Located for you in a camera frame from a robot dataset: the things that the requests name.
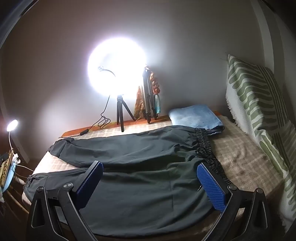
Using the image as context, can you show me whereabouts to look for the white green striped cloth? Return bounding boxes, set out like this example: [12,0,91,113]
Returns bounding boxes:
[225,54,296,232]

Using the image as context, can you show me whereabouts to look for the white lamp cable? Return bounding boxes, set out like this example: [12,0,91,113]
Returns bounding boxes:
[16,162,35,173]

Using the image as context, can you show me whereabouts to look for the checked beige bed blanket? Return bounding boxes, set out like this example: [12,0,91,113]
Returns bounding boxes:
[22,115,285,241]

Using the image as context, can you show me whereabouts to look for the bright ring light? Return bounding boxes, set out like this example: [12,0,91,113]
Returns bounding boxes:
[87,38,148,96]

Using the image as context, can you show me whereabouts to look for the dark pants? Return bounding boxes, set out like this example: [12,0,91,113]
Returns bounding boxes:
[23,125,228,237]

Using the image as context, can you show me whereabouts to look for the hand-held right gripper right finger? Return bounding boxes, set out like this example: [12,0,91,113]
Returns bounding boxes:
[196,162,272,241]

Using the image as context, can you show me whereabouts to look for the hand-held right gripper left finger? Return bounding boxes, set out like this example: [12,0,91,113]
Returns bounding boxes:
[26,161,103,241]

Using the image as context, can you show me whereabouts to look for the small black tripod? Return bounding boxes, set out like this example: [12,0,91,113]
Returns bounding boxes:
[116,95,136,132]

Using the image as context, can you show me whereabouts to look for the folded tripod with cloth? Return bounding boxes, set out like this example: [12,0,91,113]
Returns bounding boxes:
[134,71,160,120]

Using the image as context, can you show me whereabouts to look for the white clip desk lamp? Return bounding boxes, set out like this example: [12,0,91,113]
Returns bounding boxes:
[6,119,21,165]

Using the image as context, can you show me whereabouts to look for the folded blue towel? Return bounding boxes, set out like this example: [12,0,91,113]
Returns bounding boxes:
[168,105,225,135]

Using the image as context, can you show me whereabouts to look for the silver folded tripod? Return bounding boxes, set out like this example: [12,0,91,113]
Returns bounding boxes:
[142,66,159,124]

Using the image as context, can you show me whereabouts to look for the black cable with switch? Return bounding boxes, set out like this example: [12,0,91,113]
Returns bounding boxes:
[59,93,111,139]

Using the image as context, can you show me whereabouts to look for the wooden bed frame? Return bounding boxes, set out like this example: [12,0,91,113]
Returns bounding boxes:
[3,185,33,232]

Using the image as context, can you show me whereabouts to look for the light blue plastic object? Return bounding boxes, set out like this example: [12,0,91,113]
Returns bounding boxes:
[0,162,16,193]

